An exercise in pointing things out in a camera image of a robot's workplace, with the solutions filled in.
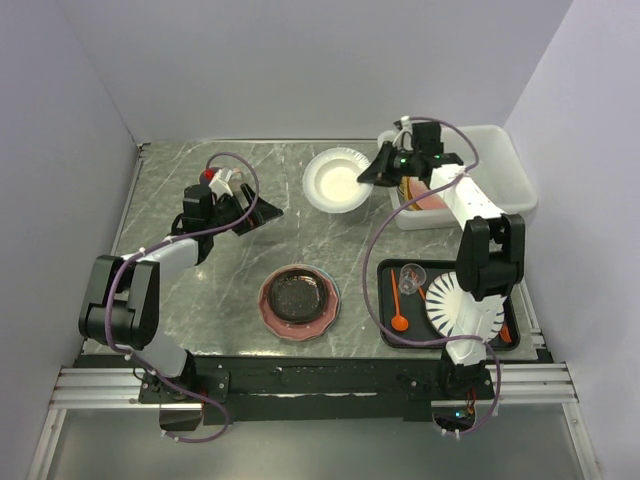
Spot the aluminium frame rail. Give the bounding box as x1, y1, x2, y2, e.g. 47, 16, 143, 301
49, 364, 578, 410

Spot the orange utensil under arm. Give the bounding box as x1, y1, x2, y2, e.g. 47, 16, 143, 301
499, 323, 512, 344

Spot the clear plastic cup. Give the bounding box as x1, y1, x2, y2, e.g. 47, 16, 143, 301
398, 263, 427, 295

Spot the black speckled square plate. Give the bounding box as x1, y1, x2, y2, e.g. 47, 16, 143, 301
267, 268, 328, 324

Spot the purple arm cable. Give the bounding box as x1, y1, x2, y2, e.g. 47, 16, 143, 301
359, 115, 503, 437
103, 152, 261, 444

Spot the white plate with blue stripes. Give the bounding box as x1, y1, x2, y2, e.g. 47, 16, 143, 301
425, 271, 506, 341

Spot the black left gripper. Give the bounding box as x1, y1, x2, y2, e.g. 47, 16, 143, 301
206, 183, 283, 236

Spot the black serving tray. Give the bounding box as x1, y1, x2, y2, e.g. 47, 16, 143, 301
375, 257, 521, 352

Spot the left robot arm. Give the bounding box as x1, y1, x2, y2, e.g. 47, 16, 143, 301
78, 183, 284, 402

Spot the woven orange bamboo tray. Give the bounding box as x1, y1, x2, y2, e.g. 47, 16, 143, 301
397, 177, 411, 203

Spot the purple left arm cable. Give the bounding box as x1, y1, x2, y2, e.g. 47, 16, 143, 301
103, 152, 261, 444

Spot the orange plastic spoon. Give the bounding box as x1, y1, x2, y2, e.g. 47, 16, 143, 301
391, 270, 409, 332

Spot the beige ceramic mug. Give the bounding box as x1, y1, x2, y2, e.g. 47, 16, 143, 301
227, 168, 247, 185

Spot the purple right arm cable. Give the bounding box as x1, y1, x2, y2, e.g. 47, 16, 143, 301
359, 115, 503, 437

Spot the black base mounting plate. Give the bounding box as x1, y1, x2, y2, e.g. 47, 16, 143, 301
138, 356, 496, 425

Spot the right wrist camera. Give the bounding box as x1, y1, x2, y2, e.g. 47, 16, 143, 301
393, 153, 419, 177

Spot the light blue plate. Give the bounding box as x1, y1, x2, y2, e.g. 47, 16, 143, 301
317, 267, 342, 320

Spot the white plastic bin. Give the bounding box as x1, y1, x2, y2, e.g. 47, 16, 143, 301
394, 125, 538, 231

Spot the pink and cream plate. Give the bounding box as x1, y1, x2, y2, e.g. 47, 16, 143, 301
408, 177, 446, 211

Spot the pink scalloped plate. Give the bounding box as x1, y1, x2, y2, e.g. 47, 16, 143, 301
258, 264, 337, 342

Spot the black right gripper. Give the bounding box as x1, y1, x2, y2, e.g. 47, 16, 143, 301
358, 141, 421, 188

